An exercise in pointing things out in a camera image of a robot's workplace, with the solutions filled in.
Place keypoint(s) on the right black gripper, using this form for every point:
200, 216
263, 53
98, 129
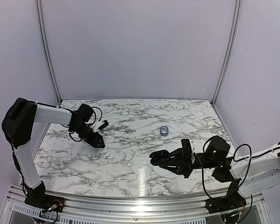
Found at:
187, 166

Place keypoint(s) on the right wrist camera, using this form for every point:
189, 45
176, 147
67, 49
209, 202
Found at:
187, 151

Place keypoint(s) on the left aluminium corner post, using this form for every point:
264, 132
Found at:
45, 47

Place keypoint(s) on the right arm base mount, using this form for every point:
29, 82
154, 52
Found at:
230, 201

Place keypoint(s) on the purple earbud charging case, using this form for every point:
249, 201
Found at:
164, 131

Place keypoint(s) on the aluminium front rail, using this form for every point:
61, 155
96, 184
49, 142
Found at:
79, 209

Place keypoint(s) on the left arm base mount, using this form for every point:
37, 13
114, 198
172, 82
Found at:
38, 198

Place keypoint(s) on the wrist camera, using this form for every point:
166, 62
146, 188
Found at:
187, 151
100, 125

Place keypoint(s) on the right aluminium corner post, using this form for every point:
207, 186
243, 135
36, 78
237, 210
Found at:
228, 53

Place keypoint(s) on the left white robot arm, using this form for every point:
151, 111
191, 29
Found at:
18, 123

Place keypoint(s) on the aluminium corner post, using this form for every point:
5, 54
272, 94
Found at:
228, 53
45, 47

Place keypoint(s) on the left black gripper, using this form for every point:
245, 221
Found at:
95, 141

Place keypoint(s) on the black earbud charging case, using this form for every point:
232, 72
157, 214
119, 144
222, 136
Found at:
159, 157

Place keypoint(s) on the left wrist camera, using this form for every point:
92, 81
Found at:
100, 125

